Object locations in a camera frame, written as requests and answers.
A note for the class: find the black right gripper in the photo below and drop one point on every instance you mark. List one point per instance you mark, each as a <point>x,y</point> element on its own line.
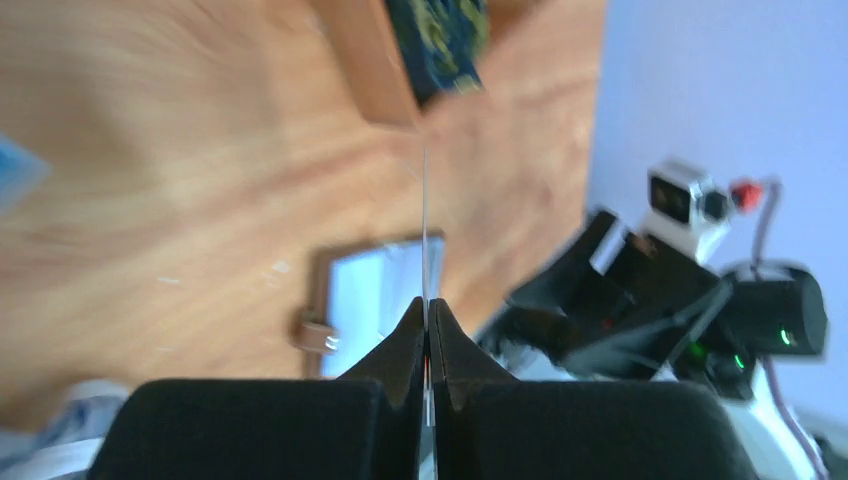
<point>654,307</point>

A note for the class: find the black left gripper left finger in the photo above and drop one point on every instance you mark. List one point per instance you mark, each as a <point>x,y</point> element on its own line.
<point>365,424</point>

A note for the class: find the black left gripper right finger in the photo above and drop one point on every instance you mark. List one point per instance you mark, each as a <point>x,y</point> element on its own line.
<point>491,425</point>

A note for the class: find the gold credit card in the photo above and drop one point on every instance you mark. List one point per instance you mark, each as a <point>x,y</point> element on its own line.
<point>424,231</point>

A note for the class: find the brown leather card holder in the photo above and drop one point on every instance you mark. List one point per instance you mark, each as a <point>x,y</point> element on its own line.
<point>358,293</point>

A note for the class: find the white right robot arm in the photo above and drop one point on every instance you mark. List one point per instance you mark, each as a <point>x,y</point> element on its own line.
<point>775,441</point>

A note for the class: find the black rolled belt front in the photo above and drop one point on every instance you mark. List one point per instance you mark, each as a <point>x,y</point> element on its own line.
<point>439,42</point>

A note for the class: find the blue white striped cloth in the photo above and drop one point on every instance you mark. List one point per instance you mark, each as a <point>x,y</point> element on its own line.
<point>66,447</point>

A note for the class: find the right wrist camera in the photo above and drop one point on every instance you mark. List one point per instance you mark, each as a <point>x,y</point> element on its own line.
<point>688,210</point>

